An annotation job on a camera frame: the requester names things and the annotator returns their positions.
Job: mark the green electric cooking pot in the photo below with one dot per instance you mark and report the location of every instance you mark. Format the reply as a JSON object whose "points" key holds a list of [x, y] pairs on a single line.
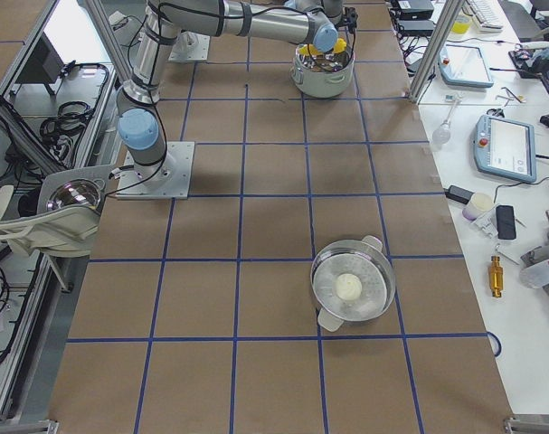
{"points": [[323, 75]]}

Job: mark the glass pot lid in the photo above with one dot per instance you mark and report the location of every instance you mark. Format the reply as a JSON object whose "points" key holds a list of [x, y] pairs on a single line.
{"points": [[78, 191]]}

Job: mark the black power adapter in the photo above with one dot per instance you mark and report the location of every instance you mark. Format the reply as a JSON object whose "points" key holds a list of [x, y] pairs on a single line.
{"points": [[458, 194]]}

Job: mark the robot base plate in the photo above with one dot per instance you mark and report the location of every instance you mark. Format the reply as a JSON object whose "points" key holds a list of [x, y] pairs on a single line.
{"points": [[172, 180]]}

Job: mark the steel steamer pot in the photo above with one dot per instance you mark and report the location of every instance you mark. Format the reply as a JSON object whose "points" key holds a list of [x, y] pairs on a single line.
{"points": [[363, 258]]}

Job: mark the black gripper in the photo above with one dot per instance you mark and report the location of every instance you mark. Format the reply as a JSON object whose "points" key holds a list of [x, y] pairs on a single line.
{"points": [[325, 55]]}

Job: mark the brass fitting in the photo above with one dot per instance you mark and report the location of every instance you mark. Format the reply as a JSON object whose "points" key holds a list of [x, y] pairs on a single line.
{"points": [[495, 277]]}

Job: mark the blue teach pendant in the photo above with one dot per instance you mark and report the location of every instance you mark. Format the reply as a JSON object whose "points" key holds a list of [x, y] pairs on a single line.
{"points": [[505, 148], [465, 66]]}

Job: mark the white tape roll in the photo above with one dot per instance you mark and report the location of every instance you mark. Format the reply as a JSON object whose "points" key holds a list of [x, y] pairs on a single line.
{"points": [[478, 204]]}

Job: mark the white light bulb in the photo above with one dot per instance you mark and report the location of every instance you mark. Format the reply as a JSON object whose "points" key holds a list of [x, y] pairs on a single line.
{"points": [[441, 135]]}

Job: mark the aluminium frame post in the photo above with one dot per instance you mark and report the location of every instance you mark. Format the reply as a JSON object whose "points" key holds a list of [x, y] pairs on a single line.
{"points": [[448, 14]]}

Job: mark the black remote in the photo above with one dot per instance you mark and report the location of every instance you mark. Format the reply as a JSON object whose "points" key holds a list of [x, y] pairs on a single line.
{"points": [[506, 222]]}

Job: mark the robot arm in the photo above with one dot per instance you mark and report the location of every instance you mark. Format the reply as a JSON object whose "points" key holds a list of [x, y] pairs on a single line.
{"points": [[181, 31]]}

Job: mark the white steamed bun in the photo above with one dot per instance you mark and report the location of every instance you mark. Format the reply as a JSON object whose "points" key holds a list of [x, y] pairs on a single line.
{"points": [[348, 287]]}

